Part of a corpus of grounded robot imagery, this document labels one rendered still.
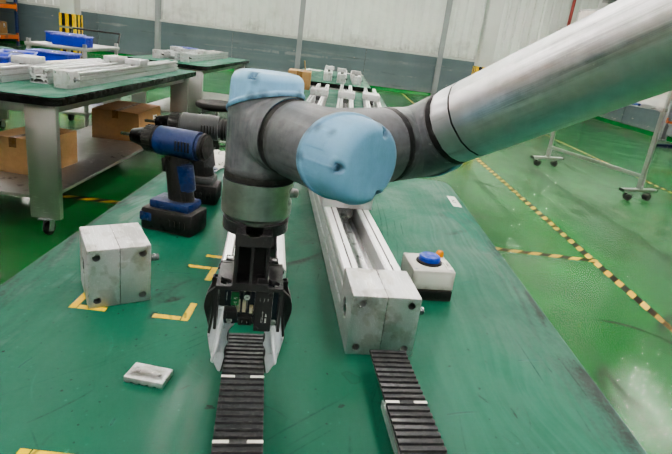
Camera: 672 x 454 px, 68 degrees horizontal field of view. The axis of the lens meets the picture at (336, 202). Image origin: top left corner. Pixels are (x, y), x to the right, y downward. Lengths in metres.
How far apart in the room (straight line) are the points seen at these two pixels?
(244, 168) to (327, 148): 0.13
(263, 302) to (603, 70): 0.38
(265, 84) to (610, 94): 0.29
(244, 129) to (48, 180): 2.61
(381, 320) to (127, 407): 0.34
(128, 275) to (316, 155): 0.49
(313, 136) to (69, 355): 0.47
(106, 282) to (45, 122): 2.21
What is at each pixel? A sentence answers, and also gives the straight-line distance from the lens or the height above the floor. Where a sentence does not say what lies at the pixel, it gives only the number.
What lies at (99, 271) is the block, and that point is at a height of 0.84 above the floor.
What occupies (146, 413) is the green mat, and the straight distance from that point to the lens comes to 0.65.
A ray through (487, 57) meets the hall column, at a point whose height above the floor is 1.30.
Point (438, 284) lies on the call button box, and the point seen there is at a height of 0.81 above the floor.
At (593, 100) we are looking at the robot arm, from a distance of 0.43.
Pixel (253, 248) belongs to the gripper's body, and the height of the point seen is 1.00.
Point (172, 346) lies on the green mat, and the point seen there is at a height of 0.78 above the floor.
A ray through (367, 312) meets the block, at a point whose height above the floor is 0.85.
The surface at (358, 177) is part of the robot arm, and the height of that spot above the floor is 1.10.
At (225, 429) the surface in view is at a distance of 0.58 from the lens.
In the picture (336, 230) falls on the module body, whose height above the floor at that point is 0.86.
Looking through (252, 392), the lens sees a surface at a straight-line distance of 0.62.
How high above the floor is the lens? 1.20
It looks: 18 degrees down
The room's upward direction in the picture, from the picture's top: 7 degrees clockwise
